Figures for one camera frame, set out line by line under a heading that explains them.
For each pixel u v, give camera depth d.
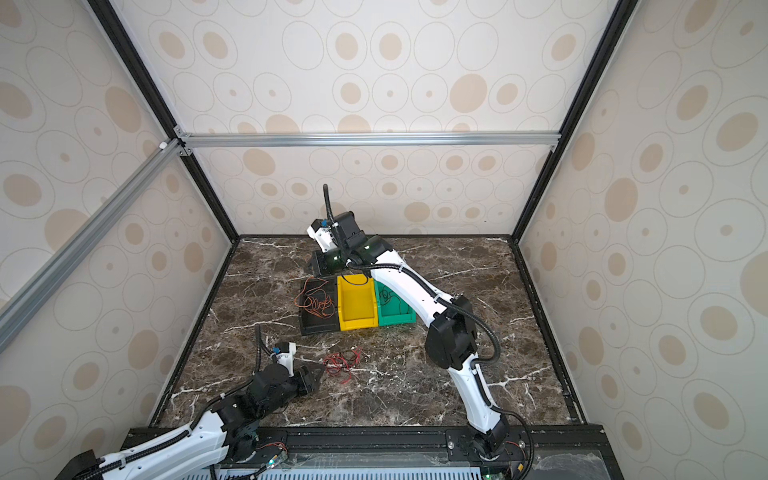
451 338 0.53
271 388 0.64
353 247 0.65
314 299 1.00
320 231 0.74
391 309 0.99
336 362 0.88
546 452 0.74
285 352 0.77
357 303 1.00
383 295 1.03
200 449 0.55
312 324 0.93
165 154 0.84
